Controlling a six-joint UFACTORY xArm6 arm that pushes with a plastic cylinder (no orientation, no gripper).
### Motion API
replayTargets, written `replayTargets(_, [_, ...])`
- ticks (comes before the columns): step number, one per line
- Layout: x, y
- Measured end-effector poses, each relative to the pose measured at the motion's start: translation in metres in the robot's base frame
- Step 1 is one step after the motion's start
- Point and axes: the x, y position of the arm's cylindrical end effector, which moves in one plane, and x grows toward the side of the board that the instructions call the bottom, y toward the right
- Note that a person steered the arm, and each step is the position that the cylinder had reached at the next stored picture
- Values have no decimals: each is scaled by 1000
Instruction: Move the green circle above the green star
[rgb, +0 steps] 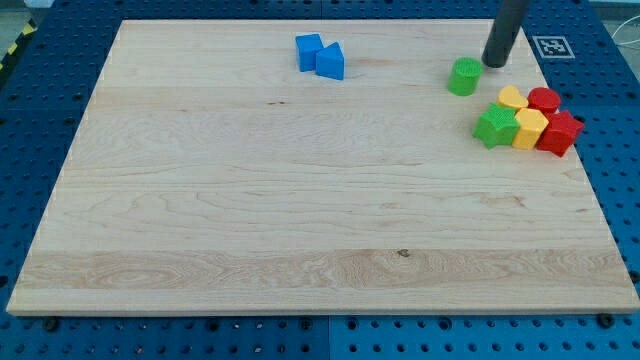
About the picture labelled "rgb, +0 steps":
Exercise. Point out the green cylinder block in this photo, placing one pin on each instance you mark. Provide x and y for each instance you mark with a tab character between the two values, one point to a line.
464	76

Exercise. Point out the green star block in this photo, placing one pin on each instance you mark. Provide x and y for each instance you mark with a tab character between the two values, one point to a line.
496	126

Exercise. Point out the red star block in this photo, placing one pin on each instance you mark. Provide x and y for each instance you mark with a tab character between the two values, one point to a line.
562	131

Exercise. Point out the wooden board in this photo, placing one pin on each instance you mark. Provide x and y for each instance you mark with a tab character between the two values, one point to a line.
209	176

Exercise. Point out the blue triangle block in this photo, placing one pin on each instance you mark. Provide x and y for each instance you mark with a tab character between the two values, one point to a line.
330	62

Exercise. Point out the blue cube block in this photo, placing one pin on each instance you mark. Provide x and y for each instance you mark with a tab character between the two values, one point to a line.
308	45

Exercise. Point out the yellow heart block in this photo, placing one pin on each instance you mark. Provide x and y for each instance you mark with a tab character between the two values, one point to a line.
510	97

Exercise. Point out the yellow hexagon block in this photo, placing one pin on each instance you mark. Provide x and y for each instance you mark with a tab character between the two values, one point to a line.
532	124

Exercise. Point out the red cylinder block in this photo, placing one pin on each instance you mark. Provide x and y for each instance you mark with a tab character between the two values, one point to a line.
544	99

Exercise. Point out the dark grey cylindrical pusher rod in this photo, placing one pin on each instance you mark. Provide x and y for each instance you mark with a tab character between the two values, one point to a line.
504	31

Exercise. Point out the white fiducial marker tag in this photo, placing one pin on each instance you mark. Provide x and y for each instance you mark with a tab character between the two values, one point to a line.
553	47

